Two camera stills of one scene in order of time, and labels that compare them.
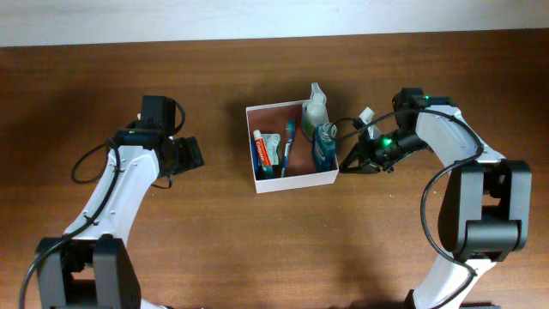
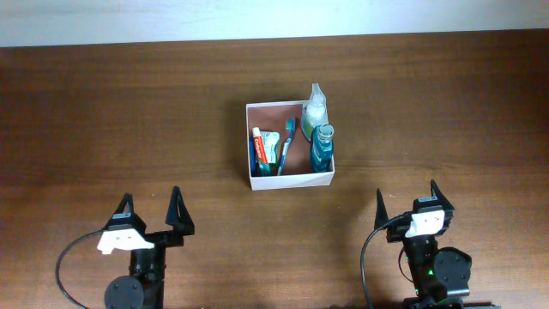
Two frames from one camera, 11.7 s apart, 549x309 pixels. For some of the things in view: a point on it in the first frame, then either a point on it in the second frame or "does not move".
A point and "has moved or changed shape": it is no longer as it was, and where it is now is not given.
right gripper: x=364 y=148 → x=397 y=230
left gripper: x=190 y=154 → x=182 y=224
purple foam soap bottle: x=314 y=112 does not move
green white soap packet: x=272 y=145 does not move
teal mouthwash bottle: x=325 y=151 has moved or changed shape
